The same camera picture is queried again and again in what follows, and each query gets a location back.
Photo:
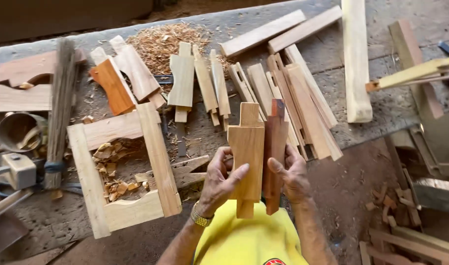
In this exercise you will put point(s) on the person's right hand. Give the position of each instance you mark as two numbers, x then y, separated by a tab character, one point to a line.
294	180

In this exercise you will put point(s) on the person's left hand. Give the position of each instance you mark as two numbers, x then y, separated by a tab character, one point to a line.
215	187

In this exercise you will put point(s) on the reddish wooden tenoned slat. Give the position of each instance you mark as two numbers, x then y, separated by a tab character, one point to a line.
275	140

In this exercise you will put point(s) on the light wooden tenoned slat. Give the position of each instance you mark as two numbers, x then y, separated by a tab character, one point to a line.
246	143

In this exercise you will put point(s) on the notched wooden offcut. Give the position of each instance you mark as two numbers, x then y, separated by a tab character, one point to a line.
187	171

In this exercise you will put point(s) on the gold wristwatch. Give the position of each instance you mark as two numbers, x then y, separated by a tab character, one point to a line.
200	218

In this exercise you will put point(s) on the yellow shirt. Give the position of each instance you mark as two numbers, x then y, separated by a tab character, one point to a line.
246	239

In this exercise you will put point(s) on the stack of thin wooden slats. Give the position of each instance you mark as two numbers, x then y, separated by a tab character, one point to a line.
305	106

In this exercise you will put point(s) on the narrow pale wooden slat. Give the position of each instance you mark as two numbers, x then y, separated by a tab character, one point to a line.
220	90
206	86

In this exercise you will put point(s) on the slotted pale wooden slat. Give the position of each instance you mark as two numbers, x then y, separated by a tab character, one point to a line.
242	86

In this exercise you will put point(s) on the heap of wood chips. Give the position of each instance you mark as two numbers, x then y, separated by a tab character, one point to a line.
112	162

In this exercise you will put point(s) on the pale wide wooden slat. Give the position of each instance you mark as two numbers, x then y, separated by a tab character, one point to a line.
181	79

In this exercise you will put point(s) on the heap of scrap wood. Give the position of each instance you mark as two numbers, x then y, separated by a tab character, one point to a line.
404	228

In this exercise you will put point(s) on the long pale wooden beam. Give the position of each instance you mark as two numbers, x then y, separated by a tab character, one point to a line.
355	62

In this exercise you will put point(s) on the pale slat with long tenon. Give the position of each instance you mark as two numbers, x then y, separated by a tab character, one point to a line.
138	71

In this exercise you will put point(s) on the orange-brown wooden slat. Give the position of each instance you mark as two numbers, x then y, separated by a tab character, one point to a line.
112	86

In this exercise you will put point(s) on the short thick wooden board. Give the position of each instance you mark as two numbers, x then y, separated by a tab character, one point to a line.
261	34
305	28

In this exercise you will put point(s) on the pile of wood shavings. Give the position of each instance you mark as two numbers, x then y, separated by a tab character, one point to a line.
161	44

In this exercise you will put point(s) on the yellow wooden stick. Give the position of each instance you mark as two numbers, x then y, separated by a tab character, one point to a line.
412	75

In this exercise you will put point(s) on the straw broom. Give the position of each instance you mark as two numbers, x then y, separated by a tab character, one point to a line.
60	110

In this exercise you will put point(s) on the brown wooden board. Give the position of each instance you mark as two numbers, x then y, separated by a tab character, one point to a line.
408	48

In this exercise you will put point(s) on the pale thin slat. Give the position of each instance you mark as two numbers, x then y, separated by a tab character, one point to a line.
98	56

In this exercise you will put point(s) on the metal can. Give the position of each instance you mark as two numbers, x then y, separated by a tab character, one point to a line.
20	130

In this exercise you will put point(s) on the pale flat wooden plank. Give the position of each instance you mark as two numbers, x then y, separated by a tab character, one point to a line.
18	97

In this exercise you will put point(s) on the assembled wooden frame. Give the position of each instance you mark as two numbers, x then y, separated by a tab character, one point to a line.
156	154

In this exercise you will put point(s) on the curved carved wooden rail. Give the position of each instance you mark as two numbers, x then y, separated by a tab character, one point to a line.
22	68

